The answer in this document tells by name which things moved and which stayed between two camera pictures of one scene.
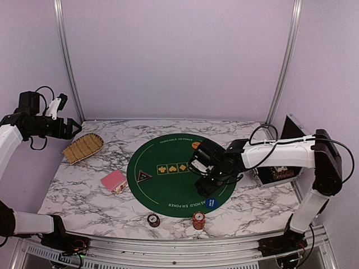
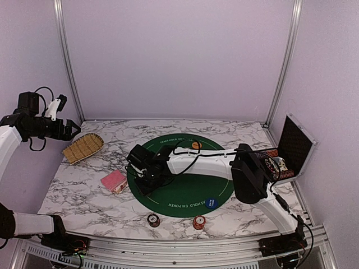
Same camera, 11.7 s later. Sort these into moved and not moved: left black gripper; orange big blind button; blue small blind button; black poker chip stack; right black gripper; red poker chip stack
Moved: right black gripper; red poker chip stack
Not moved: black poker chip stack; left black gripper; blue small blind button; orange big blind button
